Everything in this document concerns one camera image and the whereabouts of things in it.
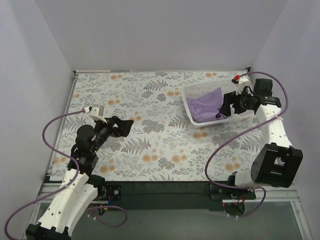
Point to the floral patterned table mat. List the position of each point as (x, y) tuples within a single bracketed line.
[(162, 145)]

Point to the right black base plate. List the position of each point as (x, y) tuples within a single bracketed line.
[(223, 193)]

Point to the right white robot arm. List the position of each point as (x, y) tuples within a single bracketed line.
[(278, 161)]

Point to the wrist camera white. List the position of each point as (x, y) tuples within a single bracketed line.
[(241, 82), (96, 112)]

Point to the purple t shirt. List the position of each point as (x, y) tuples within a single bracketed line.
[(207, 107)]

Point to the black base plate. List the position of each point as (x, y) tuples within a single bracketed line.
[(223, 193), (108, 192)]

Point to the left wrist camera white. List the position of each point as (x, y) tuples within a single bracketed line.
[(96, 112)]

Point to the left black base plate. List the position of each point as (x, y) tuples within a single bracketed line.
[(108, 192)]

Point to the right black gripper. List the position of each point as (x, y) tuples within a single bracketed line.
[(233, 104)]

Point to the white plastic basket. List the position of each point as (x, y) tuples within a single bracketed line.
[(199, 89)]

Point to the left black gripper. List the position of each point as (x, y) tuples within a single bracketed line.
[(113, 127)]

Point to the aluminium frame rail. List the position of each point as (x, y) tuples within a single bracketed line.
[(272, 194)]

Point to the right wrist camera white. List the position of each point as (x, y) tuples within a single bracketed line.
[(241, 82)]

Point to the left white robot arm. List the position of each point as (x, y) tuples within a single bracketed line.
[(79, 186)]

